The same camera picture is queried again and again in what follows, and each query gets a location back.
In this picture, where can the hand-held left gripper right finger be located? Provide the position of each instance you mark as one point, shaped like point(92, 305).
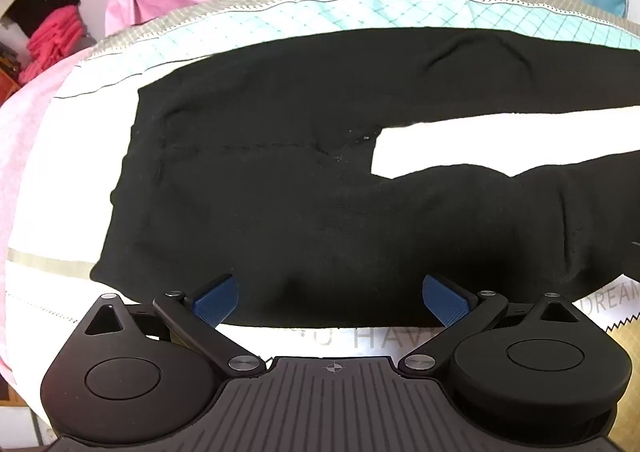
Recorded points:
point(442, 303)

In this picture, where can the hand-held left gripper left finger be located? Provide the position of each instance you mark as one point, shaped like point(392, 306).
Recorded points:
point(216, 303)

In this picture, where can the black pants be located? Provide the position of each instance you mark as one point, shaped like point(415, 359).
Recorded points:
point(280, 192)

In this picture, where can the pink bedsheet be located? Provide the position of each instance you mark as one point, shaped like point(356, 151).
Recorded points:
point(30, 142)

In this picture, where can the teal white patterned quilt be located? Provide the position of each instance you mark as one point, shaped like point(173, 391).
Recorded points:
point(300, 17)

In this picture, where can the stack of red folded clothes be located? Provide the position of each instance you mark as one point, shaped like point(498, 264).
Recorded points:
point(52, 40)

